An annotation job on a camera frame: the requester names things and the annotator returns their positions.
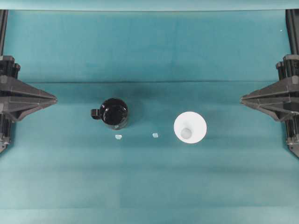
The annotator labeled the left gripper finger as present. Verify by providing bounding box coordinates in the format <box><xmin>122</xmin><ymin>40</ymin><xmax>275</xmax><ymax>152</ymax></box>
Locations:
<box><xmin>0</xmin><ymin>75</ymin><xmax>57</xmax><ymax>100</ymax></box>
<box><xmin>0</xmin><ymin>99</ymin><xmax>57</xmax><ymax>122</ymax></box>

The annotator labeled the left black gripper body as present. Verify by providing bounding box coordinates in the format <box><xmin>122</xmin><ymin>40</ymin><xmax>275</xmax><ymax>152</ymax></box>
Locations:
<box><xmin>0</xmin><ymin>56</ymin><xmax>21</xmax><ymax>153</ymax></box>

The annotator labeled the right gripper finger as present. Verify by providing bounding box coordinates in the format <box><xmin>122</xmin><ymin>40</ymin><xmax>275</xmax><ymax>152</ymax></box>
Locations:
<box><xmin>240</xmin><ymin>76</ymin><xmax>299</xmax><ymax>101</ymax></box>
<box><xmin>241</xmin><ymin>99</ymin><xmax>299</xmax><ymax>122</ymax></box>

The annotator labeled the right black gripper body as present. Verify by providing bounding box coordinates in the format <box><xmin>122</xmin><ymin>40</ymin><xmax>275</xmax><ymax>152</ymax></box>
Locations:
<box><xmin>275</xmin><ymin>55</ymin><xmax>299</xmax><ymax>150</ymax></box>

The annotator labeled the white paper cup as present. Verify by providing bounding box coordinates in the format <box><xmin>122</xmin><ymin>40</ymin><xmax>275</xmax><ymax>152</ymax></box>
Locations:
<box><xmin>173</xmin><ymin>112</ymin><xmax>207</xmax><ymax>144</ymax></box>

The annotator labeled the black cup holder with handle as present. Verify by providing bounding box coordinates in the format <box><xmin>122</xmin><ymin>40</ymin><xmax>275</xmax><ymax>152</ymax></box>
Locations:
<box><xmin>91</xmin><ymin>98</ymin><xmax>128</xmax><ymax>130</ymax></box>

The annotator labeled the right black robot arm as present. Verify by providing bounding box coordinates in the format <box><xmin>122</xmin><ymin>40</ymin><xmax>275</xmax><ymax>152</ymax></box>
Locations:
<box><xmin>240</xmin><ymin>9</ymin><xmax>299</xmax><ymax>156</ymax></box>

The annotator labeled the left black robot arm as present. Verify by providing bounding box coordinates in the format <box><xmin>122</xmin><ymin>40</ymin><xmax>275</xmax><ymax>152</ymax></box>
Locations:
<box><xmin>0</xmin><ymin>10</ymin><xmax>57</xmax><ymax>152</ymax></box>

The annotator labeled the teal table cloth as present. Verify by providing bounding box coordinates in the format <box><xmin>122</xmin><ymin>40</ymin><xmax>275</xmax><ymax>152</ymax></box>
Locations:
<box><xmin>0</xmin><ymin>10</ymin><xmax>299</xmax><ymax>224</ymax></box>

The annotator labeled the left tape marker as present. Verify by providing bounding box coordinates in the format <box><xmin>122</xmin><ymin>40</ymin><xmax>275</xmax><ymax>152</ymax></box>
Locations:
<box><xmin>115</xmin><ymin>135</ymin><xmax>122</xmax><ymax>140</ymax></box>

